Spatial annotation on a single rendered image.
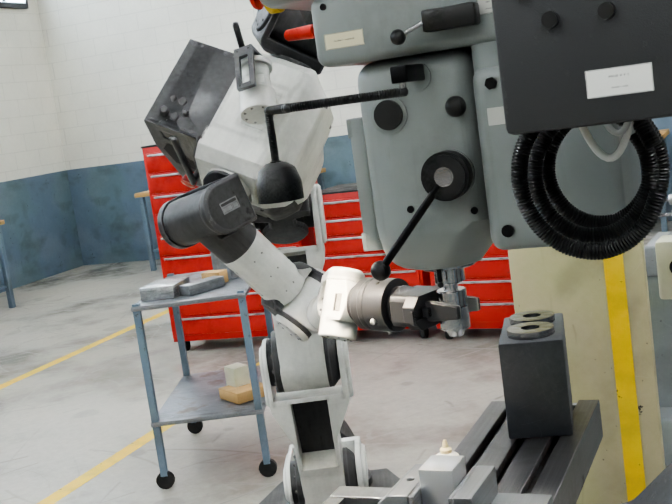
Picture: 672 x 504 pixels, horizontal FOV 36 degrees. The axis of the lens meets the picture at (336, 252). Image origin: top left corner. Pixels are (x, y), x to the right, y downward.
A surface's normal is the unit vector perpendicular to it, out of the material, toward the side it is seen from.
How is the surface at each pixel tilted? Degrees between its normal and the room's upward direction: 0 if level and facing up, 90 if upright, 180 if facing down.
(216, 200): 79
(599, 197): 90
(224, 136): 58
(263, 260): 96
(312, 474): 118
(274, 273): 96
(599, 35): 90
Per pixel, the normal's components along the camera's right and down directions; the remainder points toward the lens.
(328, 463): -0.13, -0.80
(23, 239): 0.91, -0.07
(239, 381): 0.56, 0.04
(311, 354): -0.04, -0.01
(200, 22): -0.37, 0.18
